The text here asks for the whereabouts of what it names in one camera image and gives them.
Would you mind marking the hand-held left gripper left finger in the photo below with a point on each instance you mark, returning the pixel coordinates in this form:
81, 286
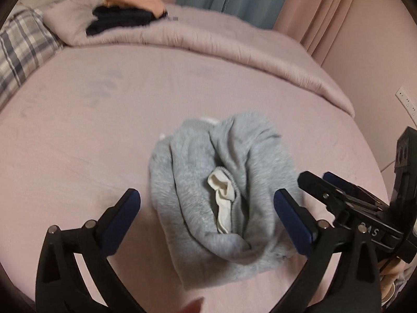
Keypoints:
122, 221

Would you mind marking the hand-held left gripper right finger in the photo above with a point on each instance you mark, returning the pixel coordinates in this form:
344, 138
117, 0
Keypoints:
293, 225

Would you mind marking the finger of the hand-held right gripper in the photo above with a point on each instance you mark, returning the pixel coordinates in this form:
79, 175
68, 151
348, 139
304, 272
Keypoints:
338, 181
316, 184

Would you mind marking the grey printed sweatshirt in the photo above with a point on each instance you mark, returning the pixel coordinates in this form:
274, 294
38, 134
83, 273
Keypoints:
195, 182

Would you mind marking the person's right hand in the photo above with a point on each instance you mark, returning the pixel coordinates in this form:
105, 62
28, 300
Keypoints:
389, 274

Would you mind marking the bed with pink sheet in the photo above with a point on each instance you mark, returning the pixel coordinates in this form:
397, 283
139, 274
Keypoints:
81, 137

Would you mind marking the folded lilac quilt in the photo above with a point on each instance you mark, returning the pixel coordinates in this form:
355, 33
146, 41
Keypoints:
228, 45

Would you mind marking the plaid blanket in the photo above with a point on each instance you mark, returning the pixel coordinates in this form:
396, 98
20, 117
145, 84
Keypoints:
19, 49

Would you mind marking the dark navy garment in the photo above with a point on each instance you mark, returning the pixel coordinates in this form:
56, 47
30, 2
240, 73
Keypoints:
120, 19

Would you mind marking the white wall socket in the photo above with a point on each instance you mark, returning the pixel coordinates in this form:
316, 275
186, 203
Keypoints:
407, 101

